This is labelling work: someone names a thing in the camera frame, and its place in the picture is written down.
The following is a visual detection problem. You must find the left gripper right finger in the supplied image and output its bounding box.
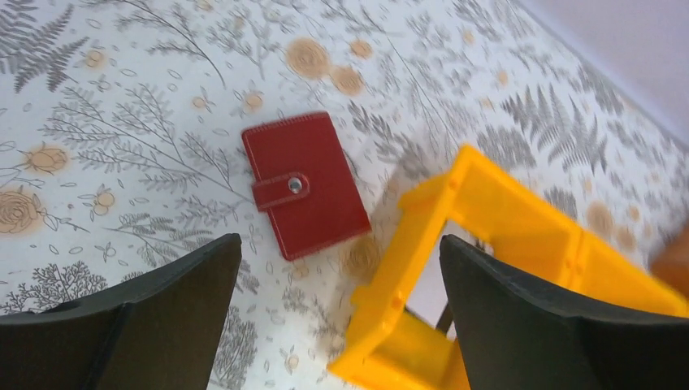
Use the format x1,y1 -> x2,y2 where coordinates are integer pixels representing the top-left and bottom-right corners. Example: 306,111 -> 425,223
440,235 -> 688,389

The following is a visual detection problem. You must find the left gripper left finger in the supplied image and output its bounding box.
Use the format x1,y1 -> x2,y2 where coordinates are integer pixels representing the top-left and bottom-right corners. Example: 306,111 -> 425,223
1,233 -> 242,389

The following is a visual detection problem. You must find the floral table mat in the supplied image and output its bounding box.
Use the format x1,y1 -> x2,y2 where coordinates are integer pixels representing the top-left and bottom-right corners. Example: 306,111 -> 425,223
1,1 -> 688,389

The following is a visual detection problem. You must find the yellow three-compartment bin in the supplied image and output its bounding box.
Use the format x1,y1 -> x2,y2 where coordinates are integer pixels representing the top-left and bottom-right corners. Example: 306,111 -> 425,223
328,145 -> 688,389

